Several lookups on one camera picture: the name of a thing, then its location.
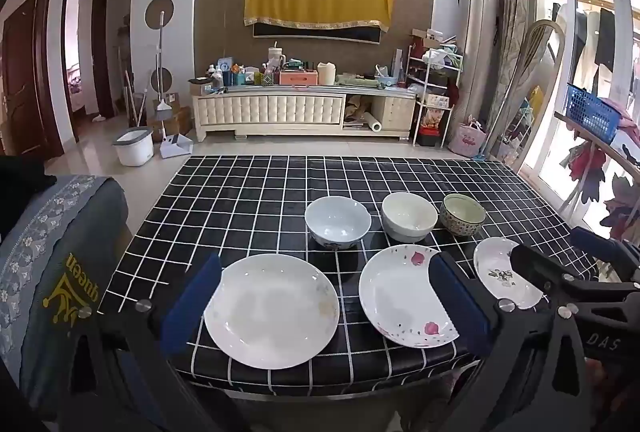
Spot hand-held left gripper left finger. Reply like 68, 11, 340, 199
60, 252, 251, 432

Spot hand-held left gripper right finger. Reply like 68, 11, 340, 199
400, 253, 606, 432

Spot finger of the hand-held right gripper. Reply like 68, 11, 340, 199
569, 226, 640, 270
509, 243, 640, 313

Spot small white printed plate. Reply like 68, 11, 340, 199
473, 237, 546, 310

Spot white plate with pink petals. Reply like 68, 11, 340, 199
358, 244, 461, 349

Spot large plain white plate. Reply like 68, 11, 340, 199
204, 253, 341, 370

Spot patterned rim bowl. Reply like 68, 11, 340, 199
439, 193, 487, 237

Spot plain white bowl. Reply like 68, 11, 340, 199
381, 192, 439, 243

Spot pale blue bowl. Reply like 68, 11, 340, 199
304, 196, 372, 251

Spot red pink clothes pile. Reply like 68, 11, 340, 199
560, 142, 640, 237

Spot black white checked tablecloth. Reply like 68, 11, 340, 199
102, 156, 598, 398

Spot blue plastic basket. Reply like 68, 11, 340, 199
566, 83, 623, 145

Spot pink bag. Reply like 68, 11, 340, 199
448, 116, 487, 157

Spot white dustpan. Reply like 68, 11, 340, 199
159, 134, 193, 159

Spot white mop bucket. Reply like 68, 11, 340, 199
112, 126, 154, 167

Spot red black bin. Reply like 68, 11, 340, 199
417, 109, 448, 147

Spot cardboard boxes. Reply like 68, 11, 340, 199
150, 92, 193, 143

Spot leaning ironing board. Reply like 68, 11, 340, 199
482, 19, 568, 163

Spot dark hanging clothes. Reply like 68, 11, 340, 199
575, 6, 616, 72

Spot black cloth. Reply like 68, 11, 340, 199
0, 154, 58, 237

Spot cream television cabinet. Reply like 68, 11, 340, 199
192, 84, 418, 143

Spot silver standing air conditioner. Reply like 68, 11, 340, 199
459, 0, 501, 133

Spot white mop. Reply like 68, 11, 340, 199
152, 10, 173, 123

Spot patterned beige curtain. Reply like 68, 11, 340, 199
487, 0, 531, 153

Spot orange box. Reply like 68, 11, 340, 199
279, 69, 319, 86

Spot brown wooden door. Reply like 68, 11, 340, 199
0, 0, 51, 157

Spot black television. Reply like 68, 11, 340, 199
252, 22, 383, 46

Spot white wire rack shelf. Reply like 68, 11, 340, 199
406, 29, 463, 147

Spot round brown wall decoration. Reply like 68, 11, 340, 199
144, 0, 175, 30
149, 66, 173, 96

